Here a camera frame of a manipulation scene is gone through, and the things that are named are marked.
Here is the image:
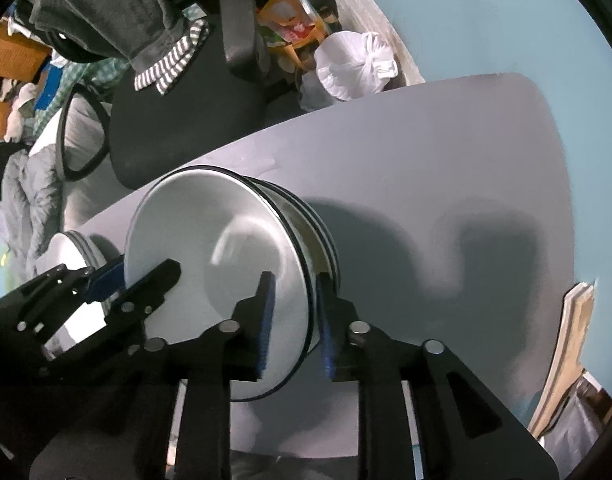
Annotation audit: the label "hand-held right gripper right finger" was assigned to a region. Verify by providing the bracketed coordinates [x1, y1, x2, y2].
[316, 272, 559, 480]

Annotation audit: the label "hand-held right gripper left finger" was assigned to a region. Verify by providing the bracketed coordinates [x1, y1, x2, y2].
[31, 271, 277, 480]

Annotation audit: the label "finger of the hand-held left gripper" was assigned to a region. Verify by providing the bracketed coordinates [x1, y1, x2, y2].
[0, 255, 127, 321]
[105, 259, 181, 335]

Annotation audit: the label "large white plate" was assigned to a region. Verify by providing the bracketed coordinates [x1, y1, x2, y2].
[43, 230, 111, 353]

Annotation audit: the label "white bowl with black rim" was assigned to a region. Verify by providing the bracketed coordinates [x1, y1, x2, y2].
[123, 167, 319, 403]
[266, 182, 341, 293]
[243, 176, 331, 361]

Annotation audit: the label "grey quilted duvet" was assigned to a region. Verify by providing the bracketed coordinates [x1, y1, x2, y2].
[0, 147, 62, 281]

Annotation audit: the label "black office chair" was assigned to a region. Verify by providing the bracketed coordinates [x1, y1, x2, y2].
[56, 0, 271, 191]

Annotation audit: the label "beige clothes pile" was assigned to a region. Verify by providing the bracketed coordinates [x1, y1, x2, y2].
[6, 85, 37, 142]

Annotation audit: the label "green checkered tablecloth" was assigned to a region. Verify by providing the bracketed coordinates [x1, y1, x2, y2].
[33, 55, 129, 131]

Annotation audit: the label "brown cardboard sheets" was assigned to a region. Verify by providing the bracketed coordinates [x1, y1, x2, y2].
[528, 282, 599, 441]

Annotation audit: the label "orange wooden cabinet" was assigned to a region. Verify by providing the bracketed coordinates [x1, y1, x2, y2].
[0, 17, 52, 141]

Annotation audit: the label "large white plastic bag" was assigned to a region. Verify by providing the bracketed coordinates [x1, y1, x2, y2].
[313, 30, 399, 103]

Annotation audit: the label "grey plastic bag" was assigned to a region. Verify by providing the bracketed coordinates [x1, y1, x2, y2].
[540, 375, 612, 466]

